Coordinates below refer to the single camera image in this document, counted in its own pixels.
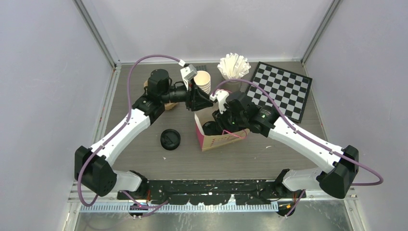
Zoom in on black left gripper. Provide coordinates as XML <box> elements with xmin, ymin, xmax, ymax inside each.
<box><xmin>161</xmin><ymin>78</ymin><xmax>213</xmax><ymax>111</ymax></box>

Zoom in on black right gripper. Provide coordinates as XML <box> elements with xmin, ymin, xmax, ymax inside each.
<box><xmin>212</xmin><ymin>102</ymin><xmax>247</xmax><ymax>135</ymax></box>

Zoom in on stack of paper cups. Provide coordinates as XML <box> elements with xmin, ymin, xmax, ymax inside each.
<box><xmin>193</xmin><ymin>70</ymin><xmax>211</xmax><ymax>94</ymax></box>

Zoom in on yellow pink paper bag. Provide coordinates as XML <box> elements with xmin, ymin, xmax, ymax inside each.
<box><xmin>194</xmin><ymin>103</ymin><xmax>249</xmax><ymax>151</ymax></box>

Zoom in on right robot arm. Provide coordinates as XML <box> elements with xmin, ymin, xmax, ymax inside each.
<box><xmin>209</xmin><ymin>90</ymin><xmax>358</xmax><ymax>199</ymax></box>

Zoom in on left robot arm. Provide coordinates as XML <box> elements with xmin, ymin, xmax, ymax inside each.
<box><xmin>74</xmin><ymin>68</ymin><xmax>216</xmax><ymax>199</ymax></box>

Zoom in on brown pulp cup carrier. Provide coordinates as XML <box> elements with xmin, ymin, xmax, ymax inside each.
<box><xmin>143</xmin><ymin>80</ymin><xmax>178</xmax><ymax>111</ymax></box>

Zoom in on small dark mat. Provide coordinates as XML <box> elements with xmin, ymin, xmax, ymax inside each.
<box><xmin>195</xmin><ymin>65</ymin><xmax>207</xmax><ymax>72</ymax></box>

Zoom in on white paper-wrapped straws bundle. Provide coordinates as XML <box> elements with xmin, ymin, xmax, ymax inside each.
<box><xmin>217</xmin><ymin>53</ymin><xmax>251</xmax><ymax>80</ymax></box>

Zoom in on stack of black cup lids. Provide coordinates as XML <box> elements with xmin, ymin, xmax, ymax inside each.
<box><xmin>160</xmin><ymin>129</ymin><xmax>181</xmax><ymax>151</ymax></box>

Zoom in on black white checkerboard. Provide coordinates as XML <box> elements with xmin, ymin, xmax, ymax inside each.
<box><xmin>246</xmin><ymin>62</ymin><xmax>313</xmax><ymax>123</ymax></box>

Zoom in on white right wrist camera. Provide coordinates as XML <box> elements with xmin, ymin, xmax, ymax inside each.
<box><xmin>209</xmin><ymin>90</ymin><xmax>230</xmax><ymax>114</ymax></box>

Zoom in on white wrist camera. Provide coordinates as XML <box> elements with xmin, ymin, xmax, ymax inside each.
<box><xmin>178</xmin><ymin>59</ymin><xmax>197</xmax><ymax>90</ymax></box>
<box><xmin>209</xmin><ymin>90</ymin><xmax>230</xmax><ymax>114</ymax></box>

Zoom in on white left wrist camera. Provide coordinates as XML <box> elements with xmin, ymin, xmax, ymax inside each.
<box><xmin>178</xmin><ymin>59</ymin><xmax>197</xmax><ymax>90</ymax></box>

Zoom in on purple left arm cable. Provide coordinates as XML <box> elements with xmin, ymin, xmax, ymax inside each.
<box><xmin>77</xmin><ymin>54</ymin><xmax>186</xmax><ymax>218</ymax></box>

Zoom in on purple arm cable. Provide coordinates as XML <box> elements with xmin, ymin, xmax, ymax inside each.
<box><xmin>77</xmin><ymin>54</ymin><xmax>186</xmax><ymax>218</ymax></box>
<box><xmin>211</xmin><ymin>79</ymin><xmax>384</xmax><ymax>218</ymax></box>

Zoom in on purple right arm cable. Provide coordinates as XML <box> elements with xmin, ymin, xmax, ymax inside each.
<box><xmin>211</xmin><ymin>79</ymin><xmax>384</xmax><ymax>218</ymax></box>

